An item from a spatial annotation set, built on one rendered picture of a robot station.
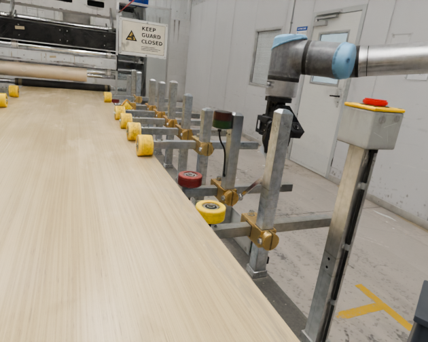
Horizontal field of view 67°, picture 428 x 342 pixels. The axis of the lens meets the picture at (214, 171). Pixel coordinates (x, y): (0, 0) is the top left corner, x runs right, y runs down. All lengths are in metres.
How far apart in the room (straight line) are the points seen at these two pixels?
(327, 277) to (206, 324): 0.30
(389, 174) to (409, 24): 1.51
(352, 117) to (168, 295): 0.43
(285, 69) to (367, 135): 0.42
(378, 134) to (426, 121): 3.13
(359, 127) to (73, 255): 0.55
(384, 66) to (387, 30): 3.14
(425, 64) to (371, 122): 0.49
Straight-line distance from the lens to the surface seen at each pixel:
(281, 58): 0.95
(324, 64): 0.93
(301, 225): 1.04
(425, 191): 3.72
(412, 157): 3.78
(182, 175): 1.07
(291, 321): 0.87
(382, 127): 0.61
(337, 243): 0.68
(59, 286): 0.60
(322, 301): 0.75
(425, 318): 1.26
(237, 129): 1.04
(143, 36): 3.51
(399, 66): 1.06
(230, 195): 1.07
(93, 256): 0.66
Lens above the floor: 1.25
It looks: 18 degrees down
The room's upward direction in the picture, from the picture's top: 6 degrees clockwise
